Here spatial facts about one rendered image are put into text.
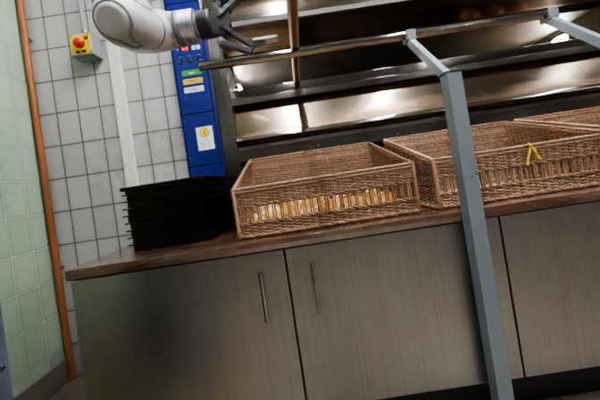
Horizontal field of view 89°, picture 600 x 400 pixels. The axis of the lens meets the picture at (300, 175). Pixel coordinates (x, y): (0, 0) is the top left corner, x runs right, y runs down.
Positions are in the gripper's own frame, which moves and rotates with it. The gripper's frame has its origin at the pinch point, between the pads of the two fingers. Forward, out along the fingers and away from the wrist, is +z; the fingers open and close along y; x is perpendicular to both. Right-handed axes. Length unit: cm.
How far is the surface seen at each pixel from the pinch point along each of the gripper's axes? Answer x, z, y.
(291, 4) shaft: 6.8, 5.9, 2.2
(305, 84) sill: -55, 10, 4
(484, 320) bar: 4, 43, 90
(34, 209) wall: -47, -115, 42
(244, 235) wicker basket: -5, -17, 60
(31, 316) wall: -39, -115, 85
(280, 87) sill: -55, -2, 4
